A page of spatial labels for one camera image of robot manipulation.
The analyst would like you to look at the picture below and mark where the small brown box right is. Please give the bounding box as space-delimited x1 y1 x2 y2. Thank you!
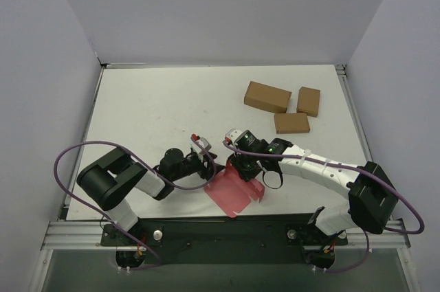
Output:
296 87 320 117

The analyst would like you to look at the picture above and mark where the brown cardboard box front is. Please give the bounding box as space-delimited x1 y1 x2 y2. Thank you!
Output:
274 113 310 134

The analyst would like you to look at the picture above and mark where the pink cardboard box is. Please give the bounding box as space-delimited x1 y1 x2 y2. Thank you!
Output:
203 161 265 218

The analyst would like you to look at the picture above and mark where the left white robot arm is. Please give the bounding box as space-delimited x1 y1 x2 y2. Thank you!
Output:
76 147 225 245

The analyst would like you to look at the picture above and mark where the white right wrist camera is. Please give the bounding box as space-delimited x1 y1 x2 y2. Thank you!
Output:
225 128 243 147

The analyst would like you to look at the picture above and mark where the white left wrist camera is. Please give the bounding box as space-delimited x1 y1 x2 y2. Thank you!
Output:
191 134 212 156

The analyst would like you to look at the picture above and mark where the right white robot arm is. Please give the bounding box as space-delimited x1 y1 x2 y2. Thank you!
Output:
225 129 398 236

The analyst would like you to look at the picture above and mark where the large brown cardboard box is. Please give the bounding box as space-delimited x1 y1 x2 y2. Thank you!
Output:
243 81 292 113

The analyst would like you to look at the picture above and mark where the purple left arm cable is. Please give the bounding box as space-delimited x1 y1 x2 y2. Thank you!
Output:
53 133 217 271

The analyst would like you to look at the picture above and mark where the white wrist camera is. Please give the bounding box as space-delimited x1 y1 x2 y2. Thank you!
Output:
191 134 212 156
225 128 243 147

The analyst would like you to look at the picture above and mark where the aluminium frame rail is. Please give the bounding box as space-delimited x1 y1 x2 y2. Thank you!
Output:
42 221 410 250

